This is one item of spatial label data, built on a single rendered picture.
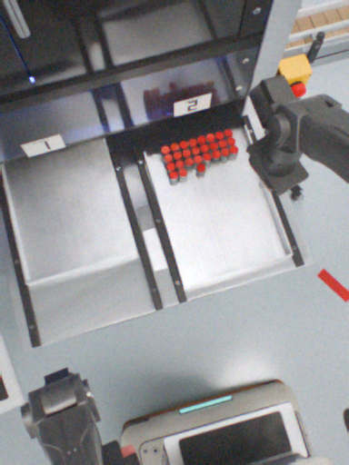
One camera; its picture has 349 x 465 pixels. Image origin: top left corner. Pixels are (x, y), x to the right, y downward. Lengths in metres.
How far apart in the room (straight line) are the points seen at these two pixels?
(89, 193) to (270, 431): 0.66
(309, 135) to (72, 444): 0.47
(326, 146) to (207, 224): 0.57
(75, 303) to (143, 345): 0.89
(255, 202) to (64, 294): 0.50
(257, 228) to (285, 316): 0.93
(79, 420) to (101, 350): 1.42
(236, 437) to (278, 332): 1.11
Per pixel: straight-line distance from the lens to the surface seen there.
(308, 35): 1.33
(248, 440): 0.96
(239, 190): 1.18
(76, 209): 1.18
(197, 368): 1.99
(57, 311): 1.14
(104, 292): 1.13
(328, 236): 2.16
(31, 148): 1.10
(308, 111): 0.69
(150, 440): 1.73
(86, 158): 1.22
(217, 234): 1.15
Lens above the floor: 1.98
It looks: 75 degrees down
